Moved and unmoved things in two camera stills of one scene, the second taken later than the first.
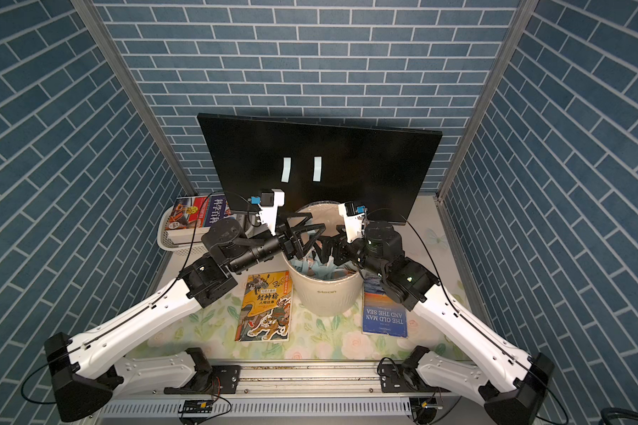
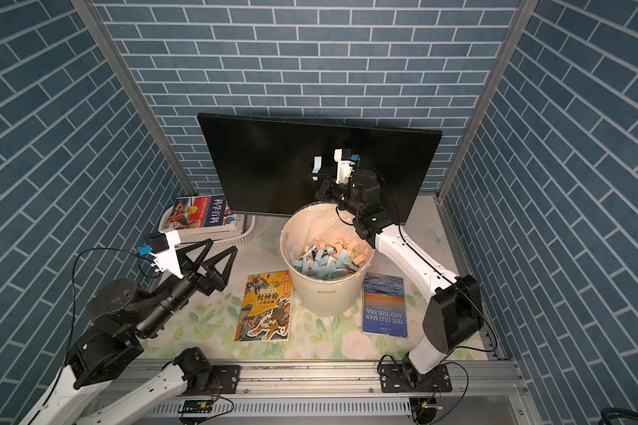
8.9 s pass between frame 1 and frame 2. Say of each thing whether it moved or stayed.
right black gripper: moved
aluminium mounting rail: stayed
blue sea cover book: stayed
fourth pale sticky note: stayed
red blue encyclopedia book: stayed
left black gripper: moved
